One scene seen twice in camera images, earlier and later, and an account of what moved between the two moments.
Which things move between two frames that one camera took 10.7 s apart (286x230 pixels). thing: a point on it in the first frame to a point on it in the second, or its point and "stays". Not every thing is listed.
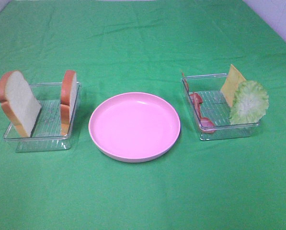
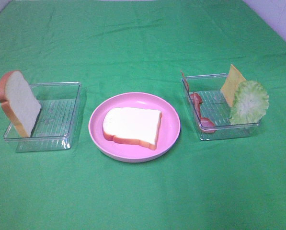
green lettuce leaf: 250,103 stays
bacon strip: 207,126 stays
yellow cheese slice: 229,90 stays
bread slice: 68,84 to 132,125
